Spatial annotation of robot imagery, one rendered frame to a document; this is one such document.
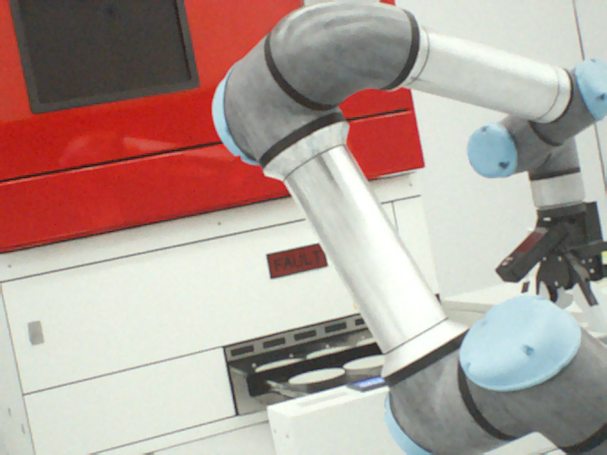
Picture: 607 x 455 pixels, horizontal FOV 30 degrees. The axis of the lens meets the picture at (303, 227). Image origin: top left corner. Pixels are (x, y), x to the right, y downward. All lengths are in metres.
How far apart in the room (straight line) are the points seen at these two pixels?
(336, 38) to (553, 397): 0.44
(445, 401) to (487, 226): 2.77
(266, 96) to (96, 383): 0.88
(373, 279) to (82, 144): 0.82
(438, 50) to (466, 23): 2.72
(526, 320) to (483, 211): 2.82
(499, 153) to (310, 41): 0.40
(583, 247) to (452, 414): 0.49
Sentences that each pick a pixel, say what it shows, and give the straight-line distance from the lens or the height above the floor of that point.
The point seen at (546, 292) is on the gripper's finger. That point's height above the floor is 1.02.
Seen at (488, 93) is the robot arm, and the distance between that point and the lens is 1.39.
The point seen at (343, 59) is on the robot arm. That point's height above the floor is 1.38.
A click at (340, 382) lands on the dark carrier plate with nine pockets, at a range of 1.94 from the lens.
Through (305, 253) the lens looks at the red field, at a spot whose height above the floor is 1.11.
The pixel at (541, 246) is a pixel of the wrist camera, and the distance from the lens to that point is 1.65.
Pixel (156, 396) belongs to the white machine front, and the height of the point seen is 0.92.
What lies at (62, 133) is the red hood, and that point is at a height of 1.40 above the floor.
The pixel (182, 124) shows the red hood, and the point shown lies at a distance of 2.01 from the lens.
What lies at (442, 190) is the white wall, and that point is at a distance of 3.93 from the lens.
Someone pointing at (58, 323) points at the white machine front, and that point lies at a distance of 2.01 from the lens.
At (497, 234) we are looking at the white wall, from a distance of 4.03.
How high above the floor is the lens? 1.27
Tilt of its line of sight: 3 degrees down
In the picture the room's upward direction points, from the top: 11 degrees counter-clockwise
